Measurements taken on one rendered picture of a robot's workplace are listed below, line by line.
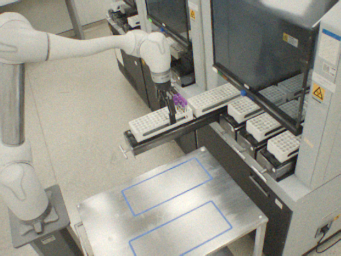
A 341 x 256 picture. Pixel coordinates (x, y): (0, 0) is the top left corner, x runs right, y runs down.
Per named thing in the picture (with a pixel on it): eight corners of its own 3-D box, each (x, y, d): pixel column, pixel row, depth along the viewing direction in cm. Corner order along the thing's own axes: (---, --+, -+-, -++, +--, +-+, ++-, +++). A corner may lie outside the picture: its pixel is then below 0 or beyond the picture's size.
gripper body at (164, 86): (150, 77, 148) (153, 94, 154) (158, 85, 142) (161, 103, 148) (165, 72, 150) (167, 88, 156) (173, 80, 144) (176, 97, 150)
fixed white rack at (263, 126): (293, 108, 161) (295, 99, 157) (307, 119, 154) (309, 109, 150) (245, 131, 153) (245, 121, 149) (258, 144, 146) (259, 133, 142)
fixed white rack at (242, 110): (273, 94, 172) (274, 84, 168) (286, 103, 165) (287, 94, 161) (227, 114, 164) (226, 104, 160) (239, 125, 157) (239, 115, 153)
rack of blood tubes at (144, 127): (184, 110, 170) (182, 100, 166) (193, 120, 163) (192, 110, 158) (130, 131, 161) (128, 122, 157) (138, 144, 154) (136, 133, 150)
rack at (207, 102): (235, 89, 179) (235, 80, 175) (246, 99, 172) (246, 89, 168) (187, 109, 171) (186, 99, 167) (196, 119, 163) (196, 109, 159)
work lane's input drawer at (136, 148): (238, 96, 186) (238, 82, 180) (253, 108, 176) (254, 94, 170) (117, 145, 165) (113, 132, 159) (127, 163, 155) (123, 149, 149)
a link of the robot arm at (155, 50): (176, 67, 141) (161, 56, 150) (172, 34, 131) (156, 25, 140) (154, 77, 137) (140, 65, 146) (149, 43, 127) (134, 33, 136)
